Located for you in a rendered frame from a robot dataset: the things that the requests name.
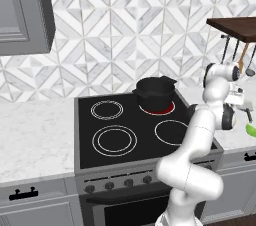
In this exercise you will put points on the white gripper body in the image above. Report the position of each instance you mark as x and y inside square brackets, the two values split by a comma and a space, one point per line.
[236, 100]

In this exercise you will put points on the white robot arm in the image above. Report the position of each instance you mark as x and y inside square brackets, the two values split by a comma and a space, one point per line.
[196, 143]

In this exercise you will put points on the wooden hanging spatula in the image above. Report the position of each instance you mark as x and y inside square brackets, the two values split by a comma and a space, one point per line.
[243, 55]

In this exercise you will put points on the black cooking pot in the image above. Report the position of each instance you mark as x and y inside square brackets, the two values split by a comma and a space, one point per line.
[156, 91]

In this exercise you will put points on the green food item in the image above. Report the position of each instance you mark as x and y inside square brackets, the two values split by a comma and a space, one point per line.
[251, 129]

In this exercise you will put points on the black hanging ladle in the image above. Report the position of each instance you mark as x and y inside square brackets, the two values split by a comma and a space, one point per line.
[251, 66]

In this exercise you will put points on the grey drawer front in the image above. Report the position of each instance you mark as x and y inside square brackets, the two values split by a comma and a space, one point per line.
[40, 191]
[235, 158]

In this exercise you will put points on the black hanging utensil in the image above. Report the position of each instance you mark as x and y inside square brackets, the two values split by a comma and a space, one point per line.
[225, 50]
[235, 50]

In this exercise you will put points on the dark brown wooden shelf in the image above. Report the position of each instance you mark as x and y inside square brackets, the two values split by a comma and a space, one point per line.
[235, 27]

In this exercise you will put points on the grey cupboard door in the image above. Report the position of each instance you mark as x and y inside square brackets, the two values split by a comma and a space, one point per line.
[40, 213]
[233, 193]

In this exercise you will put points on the black hob stove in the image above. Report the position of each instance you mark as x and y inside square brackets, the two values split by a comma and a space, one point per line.
[126, 130]

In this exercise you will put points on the dark stove knob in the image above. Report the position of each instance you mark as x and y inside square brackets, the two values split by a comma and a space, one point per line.
[109, 186]
[89, 189]
[128, 182]
[147, 179]

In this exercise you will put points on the black oven door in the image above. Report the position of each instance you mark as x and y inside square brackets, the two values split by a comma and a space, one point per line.
[133, 211]

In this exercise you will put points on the grey wall cupboard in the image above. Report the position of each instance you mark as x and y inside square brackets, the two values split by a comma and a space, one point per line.
[23, 10]

